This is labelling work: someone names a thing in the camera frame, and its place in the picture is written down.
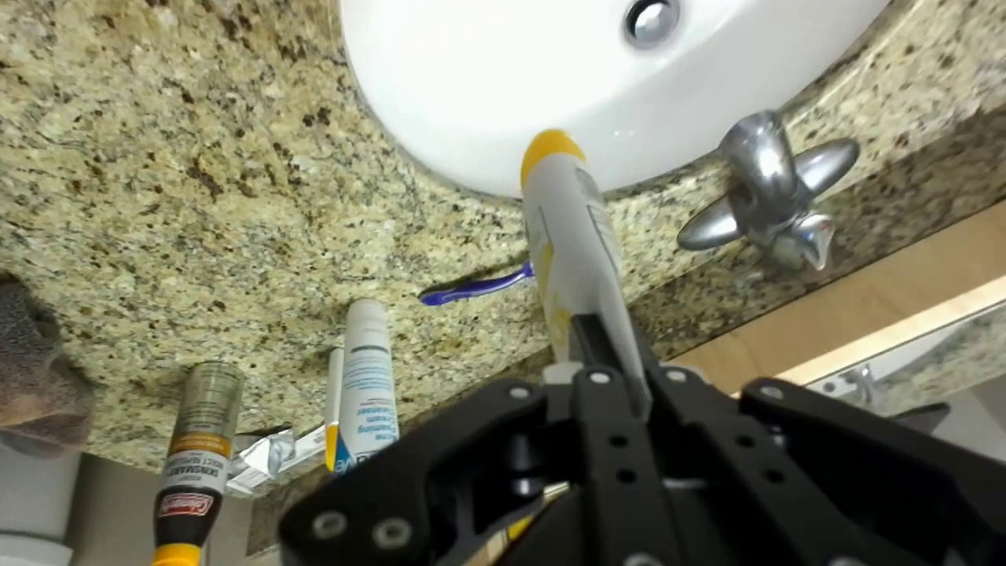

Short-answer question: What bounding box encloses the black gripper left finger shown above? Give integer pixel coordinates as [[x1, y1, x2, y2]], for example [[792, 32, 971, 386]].
[[275, 310, 673, 566]]

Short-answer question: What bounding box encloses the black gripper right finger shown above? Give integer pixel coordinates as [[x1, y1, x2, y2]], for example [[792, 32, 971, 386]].
[[639, 360, 1006, 566]]

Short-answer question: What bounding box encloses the white tube with yellow lid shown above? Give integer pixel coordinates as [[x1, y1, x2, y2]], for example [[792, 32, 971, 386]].
[[519, 126, 655, 422]]

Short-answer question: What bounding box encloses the tall white blue tube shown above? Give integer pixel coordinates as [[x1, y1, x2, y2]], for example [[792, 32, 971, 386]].
[[335, 295, 401, 472]]

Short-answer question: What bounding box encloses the thin white tube yellow cap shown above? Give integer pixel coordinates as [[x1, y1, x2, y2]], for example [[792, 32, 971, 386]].
[[322, 342, 347, 473]]

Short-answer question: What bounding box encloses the crumpled white toothpaste tube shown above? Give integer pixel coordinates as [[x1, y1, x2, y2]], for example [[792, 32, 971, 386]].
[[224, 422, 328, 498]]

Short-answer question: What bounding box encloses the chrome faucet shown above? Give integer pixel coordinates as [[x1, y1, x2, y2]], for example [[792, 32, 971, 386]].
[[673, 107, 863, 275]]

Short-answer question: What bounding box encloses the wooden framed mirror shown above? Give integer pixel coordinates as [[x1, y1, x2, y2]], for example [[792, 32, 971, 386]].
[[668, 197, 1006, 442]]

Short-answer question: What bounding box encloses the blue pen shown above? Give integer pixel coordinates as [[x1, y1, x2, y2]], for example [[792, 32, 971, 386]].
[[417, 260, 536, 309]]

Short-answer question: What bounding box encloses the white oval sink basin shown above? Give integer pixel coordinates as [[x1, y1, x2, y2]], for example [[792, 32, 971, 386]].
[[335, 0, 892, 201]]

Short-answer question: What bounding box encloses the white toilet tank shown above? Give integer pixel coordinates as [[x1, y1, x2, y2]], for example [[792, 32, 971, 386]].
[[0, 437, 82, 566]]

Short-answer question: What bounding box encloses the brown towel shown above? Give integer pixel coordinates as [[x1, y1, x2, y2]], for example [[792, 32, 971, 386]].
[[0, 273, 94, 448]]

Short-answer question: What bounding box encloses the chrome sink drain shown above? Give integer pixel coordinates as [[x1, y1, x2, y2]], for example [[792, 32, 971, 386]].
[[619, 0, 684, 53]]

